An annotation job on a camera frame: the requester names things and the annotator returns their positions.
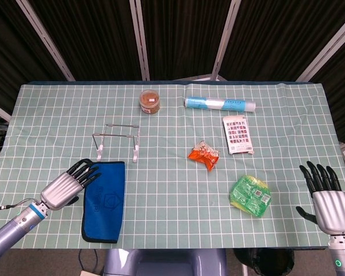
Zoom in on orange snack packet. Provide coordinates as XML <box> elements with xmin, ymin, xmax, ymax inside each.
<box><xmin>187</xmin><ymin>140</ymin><xmax>221</xmax><ymax>173</ymax></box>

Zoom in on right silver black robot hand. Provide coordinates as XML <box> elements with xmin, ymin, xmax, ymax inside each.
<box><xmin>295</xmin><ymin>160</ymin><xmax>345</xmax><ymax>235</ymax></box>

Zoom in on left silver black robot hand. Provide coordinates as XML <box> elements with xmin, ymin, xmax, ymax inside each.
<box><xmin>40</xmin><ymin>158</ymin><xmax>103</xmax><ymax>211</ymax></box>

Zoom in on blue towel with black trim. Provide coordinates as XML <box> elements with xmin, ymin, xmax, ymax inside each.
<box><xmin>80</xmin><ymin>160</ymin><xmax>127</xmax><ymax>244</ymax></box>

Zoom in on clear jar of rubber bands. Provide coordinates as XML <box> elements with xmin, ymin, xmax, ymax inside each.
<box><xmin>139</xmin><ymin>89</ymin><xmax>162</xmax><ymax>115</ymax></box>

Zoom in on white box with picture grid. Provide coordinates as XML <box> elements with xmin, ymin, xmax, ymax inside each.
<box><xmin>222</xmin><ymin>114</ymin><xmax>255</xmax><ymax>155</ymax></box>

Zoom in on purple-grey robot torso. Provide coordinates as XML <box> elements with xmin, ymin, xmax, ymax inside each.
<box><xmin>103</xmin><ymin>248</ymin><xmax>228</xmax><ymax>276</ymax></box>

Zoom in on green snack packet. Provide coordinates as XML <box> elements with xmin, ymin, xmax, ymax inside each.
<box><xmin>228</xmin><ymin>174</ymin><xmax>273</xmax><ymax>217</ymax></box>

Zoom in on blue white plastic film roll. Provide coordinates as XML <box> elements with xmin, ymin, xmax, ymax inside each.
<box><xmin>184</xmin><ymin>96</ymin><xmax>257</xmax><ymax>113</ymax></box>

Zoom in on black floor cable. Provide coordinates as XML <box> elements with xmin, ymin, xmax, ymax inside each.
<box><xmin>78</xmin><ymin>249</ymin><xmax>100</xmax><ymax>273</ymax></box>

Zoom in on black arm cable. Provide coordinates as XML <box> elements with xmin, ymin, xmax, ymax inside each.
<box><xmin>0</xmin><ymin>197</ymin><xmax>43</xmax><ymax>225</ymax></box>

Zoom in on dark curtain panel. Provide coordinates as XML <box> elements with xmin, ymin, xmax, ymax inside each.
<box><xmin>140</xmin><ymin>0</ymin><xmax>233</xmax><ymax>81</ymax></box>
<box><xmin>220</xmin><ymin>0</ymin><xmax>345</xmax><ymax>81</ymax></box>
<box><xmin>0</xmin><ymin>0</ymin><xmax>68</xmax><ymax>114</ymax></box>
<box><xmin>309</xmin><ymin>31</ymin><xmax>345</xmax><ymax>144</ymax></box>
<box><xmin>28</xmin><ymin>0</ymin><xmax>143</xmax><ymax>81</ymax></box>

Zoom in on metal wire rack white feet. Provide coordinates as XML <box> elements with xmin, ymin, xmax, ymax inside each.
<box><xmin>92</xmin><ymin>123</ymin><xmax>141</xmax><ymax>163</ymax></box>

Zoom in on green checked tablecloth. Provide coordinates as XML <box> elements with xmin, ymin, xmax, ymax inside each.
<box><xmin>0</xmin><ymin>83</ymin><xmax>343</xmax><ymax>250</ymax></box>

